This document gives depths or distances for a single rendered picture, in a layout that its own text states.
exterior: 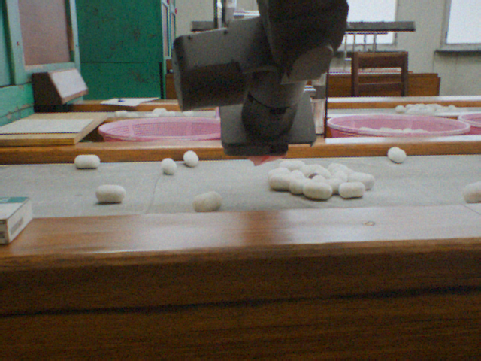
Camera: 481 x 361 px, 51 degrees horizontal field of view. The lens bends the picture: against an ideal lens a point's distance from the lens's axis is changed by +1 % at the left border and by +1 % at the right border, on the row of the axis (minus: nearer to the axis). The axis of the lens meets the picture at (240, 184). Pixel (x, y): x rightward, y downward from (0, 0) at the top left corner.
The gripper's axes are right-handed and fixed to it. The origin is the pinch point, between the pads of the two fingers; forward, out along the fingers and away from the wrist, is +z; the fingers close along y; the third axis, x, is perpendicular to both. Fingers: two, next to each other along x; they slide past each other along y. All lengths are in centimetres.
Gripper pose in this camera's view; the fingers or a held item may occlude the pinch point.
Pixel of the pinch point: (256, 158)
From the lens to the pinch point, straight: 62.0
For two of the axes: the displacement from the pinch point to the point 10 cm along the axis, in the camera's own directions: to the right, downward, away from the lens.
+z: -1.0, 4.5, 8.9
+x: 0.7, 8.9, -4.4
